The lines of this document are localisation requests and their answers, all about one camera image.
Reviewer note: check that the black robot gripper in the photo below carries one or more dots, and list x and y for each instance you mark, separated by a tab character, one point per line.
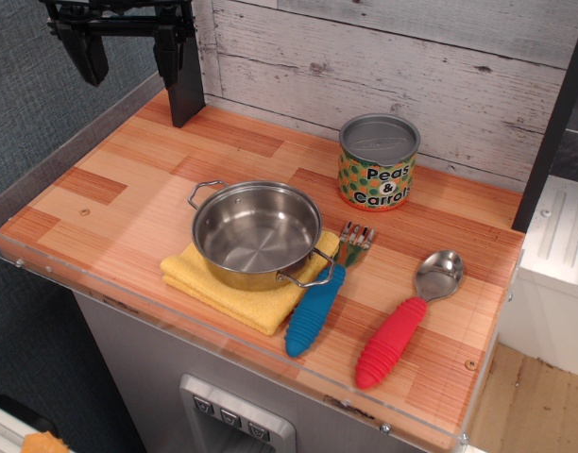
77	21

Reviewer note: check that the red handled metal spoon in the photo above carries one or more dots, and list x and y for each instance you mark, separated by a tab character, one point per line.
438	277

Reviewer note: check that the stainless steel pot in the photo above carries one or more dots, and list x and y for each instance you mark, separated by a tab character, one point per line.
259	235

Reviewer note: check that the peas and carrots can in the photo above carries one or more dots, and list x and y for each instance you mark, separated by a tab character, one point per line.
377	161

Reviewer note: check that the grey toy kitchen cabinet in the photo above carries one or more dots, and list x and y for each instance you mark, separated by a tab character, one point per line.
147	365

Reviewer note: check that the silver dispenser button panel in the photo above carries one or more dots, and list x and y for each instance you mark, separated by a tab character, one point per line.
223	422

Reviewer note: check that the orange object at corner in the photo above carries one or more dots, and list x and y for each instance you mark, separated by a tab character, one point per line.
43	442

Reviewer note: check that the dark grey left post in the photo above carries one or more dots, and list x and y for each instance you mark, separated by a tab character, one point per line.
186	95

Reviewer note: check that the dark grey post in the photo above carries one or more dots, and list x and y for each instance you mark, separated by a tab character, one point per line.
186	95
562	110

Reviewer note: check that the clear acrylic guard rail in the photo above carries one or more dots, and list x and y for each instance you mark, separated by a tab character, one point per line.
126	278

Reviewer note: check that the blue handled metal fork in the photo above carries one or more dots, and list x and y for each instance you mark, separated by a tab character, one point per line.
311	313

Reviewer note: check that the dark grey right post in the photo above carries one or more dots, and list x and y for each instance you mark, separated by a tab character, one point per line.
562	110

